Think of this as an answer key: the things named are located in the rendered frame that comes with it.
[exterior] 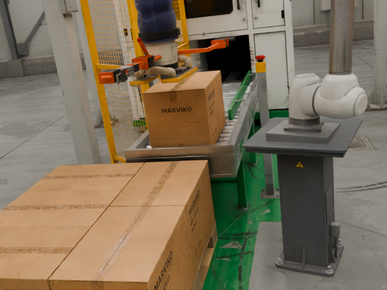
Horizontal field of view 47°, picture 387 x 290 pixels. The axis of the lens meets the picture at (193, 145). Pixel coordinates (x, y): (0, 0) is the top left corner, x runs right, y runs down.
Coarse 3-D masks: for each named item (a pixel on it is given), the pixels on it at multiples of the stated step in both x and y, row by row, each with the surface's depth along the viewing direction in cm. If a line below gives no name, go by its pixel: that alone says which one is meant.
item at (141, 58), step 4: (140, 56) 234; (144, 56) 233; (148, 56) 233; (152, 56) 230; (132, 60) 228; (136, 60) 227; (140, 60) 227; (144, 60) 226; (148, 60) 226; (152, 60) 231; (148, 64) 227; (152, 64) 229; (144, 68) 227; (148, 68) 227
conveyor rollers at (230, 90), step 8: (224, 88) 465; (232, 88) 456; (248, 88) 451; (224, 96) 424; (232, 96) 421; (224, 104) 397; (240, 104) 387; (232, 120) 344; (224, 128) 328; (232, 128) 327; (224, 136) 311
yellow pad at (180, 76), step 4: (188, 68) 261; (192, 68) 263; (196, 68) 265; (176, 72) 246; (180, 72) 251; (184, 72) 250; (188, 72) 252; (192, 72) 259; (168, 76) 245; (176, 76) 242; (180, 76) 243; (184, 76) 246; (164, 80) 239; (168, 80) 239; (172, 80) 238; (176, 80) 237; (180, 80) 240
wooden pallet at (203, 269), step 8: (216, 232) 283; (208, 240) 261; (216, 240) 282; (208, 248) 274; (208, 256) 265; (200, 264) 239; (208, 264) 258; (200, 272) 251; (200, 280) 244; (192, 288) 220; (200, 288) 236
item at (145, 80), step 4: (144, 76) 252; (148, 76) 254; (160, 76) 263; (136, 80) 247; (140, 80) 247; (144, 80) 245; (148, 80) 247; (152, 80) 252; (132, 84) 246; (136, 84) 245; (140, 84) 245; (144, 84) 244
